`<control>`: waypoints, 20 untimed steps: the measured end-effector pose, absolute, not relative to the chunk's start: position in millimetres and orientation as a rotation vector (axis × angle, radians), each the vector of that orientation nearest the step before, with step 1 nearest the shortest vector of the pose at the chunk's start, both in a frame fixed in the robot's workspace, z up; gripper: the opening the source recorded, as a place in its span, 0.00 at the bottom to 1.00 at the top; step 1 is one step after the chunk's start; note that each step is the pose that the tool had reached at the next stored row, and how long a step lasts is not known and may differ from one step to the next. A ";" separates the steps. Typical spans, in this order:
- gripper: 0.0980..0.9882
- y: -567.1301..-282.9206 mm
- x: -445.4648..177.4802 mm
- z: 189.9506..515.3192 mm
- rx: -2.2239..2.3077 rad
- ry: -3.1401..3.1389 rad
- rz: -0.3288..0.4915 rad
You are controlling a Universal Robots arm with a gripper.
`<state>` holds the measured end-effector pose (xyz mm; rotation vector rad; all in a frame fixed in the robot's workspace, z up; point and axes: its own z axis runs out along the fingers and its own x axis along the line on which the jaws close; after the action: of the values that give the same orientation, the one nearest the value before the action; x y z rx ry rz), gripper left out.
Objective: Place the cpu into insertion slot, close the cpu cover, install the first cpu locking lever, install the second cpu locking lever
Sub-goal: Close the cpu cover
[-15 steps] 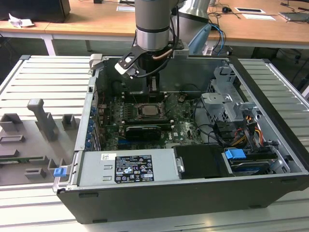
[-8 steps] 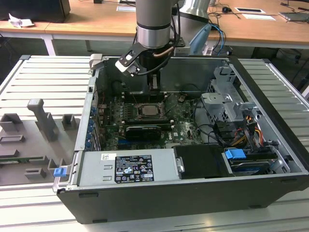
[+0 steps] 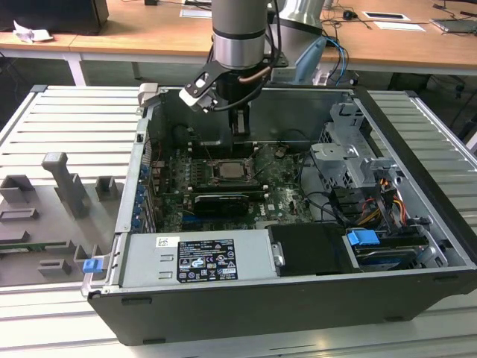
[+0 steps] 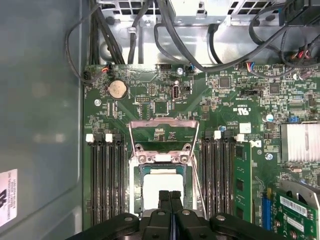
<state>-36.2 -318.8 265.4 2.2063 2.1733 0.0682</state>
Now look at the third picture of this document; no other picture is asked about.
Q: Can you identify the silver square CPU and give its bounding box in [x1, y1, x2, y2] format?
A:
[217, 161, 244, 180]

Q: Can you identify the red yellow wire bundle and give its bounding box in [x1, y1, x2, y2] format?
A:
[357, 178, 408, 225]

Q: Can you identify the black RAM slot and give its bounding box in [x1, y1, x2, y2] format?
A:
[188, 147, 260, 157]
[188, 140, 260, 150]
[190, 187, 270, 198]
[190, 180, 268, 190]

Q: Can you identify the blue case latch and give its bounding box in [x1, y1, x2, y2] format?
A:
[82, 257, 104, 275]

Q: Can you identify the black label sticker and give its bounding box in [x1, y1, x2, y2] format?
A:
[176, 238, 237, 283]

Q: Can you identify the grey power supply unit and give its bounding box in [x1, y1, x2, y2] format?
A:
[119, 228, 281, 289]

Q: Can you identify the black plastic air shroud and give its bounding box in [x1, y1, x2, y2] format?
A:
[267, 222, 361, 277]

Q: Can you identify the white plug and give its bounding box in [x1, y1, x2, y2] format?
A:
[312, 68, 332, 87]

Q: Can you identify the grey parts rack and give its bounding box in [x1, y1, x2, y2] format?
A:
[0, 151, 126, 289]

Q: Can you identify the grey case latch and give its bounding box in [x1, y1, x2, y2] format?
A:
[137, 82, 162, 110]

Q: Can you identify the blue cable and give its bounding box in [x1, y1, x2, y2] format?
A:
[323, 35, 350, 81]

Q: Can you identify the crumpled white paper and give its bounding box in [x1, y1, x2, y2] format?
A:
[12, 19, 54, 44]

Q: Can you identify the black graphics card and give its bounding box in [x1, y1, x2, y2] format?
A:
[192, 191, 250, 219]

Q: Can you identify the white paper sheet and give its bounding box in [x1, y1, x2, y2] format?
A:
[373, 20, 427, 34]

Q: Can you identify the grey laptop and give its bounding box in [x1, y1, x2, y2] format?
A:
[429, 16, 477, 38]

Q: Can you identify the black internal cable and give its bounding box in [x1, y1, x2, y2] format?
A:
[300, 151, 346, 227]

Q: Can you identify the thin metal locking lever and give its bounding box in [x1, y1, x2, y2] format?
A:
[196, 136, 217, 167]
[254, 157, 279, 178]

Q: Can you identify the black CPU socket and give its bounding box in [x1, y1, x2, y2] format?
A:
[208, 157, 262, 187]

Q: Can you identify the green RAM stick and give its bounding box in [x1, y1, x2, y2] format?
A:
[0, 242, 69, 252]

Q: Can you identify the metal CPU socket cover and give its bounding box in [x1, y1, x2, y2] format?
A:
[247, 145, 279, 177]

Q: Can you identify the wooden desk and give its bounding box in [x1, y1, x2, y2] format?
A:
[0, 29, 81, 87]
[69, 0, 477, 81]

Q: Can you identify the green motherboard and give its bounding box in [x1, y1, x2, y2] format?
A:
[148, 141, 338, 233]

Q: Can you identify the black monitor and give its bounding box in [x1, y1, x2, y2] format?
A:
[0, 0, 110, 37]

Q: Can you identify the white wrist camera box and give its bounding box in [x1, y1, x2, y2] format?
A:
[177, 61, 225, 113]

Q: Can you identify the dark hard disk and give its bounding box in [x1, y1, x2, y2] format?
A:
[351, 243, 421, 272]

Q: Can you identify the black open PC case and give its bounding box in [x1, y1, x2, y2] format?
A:
[80, 82, 477, 348]

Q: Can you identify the silver metal drive cage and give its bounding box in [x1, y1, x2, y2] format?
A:
[308, 101, 404, 195]

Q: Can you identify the blue disk carrier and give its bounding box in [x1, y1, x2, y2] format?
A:
[346, 228, 379, 248]

